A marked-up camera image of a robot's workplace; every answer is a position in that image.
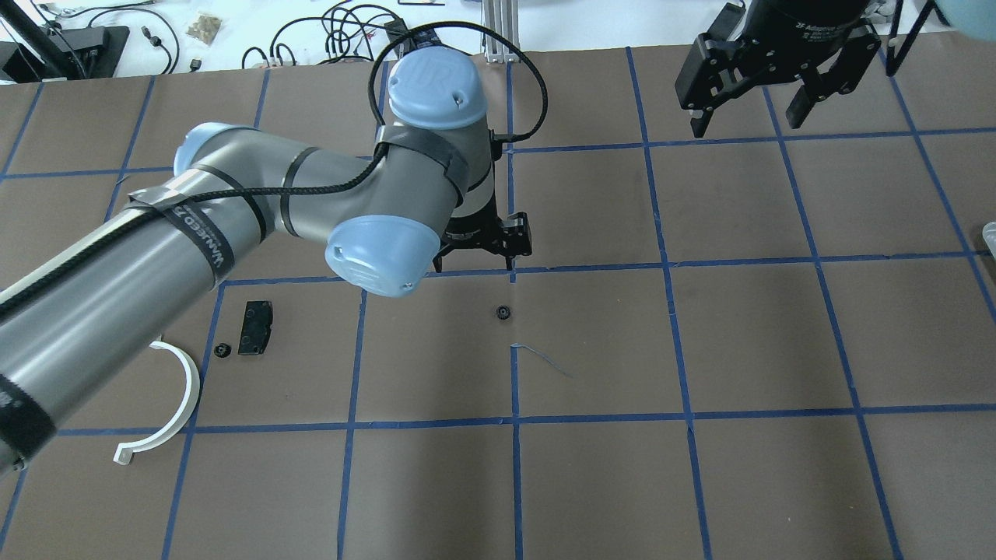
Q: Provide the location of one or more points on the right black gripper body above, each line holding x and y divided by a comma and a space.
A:
801, 33

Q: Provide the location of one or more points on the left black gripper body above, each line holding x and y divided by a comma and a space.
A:
484, 238

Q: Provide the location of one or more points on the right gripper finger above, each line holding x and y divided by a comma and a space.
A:
704, 99
814, 89

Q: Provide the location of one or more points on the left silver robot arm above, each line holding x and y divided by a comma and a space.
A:
427, 190

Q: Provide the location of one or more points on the black brake pad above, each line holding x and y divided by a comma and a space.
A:
256, 327

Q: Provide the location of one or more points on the aluminium frame post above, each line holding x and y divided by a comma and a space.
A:
502, 17

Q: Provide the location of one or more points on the white curved plastic bracket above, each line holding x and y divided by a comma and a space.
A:
173, 402

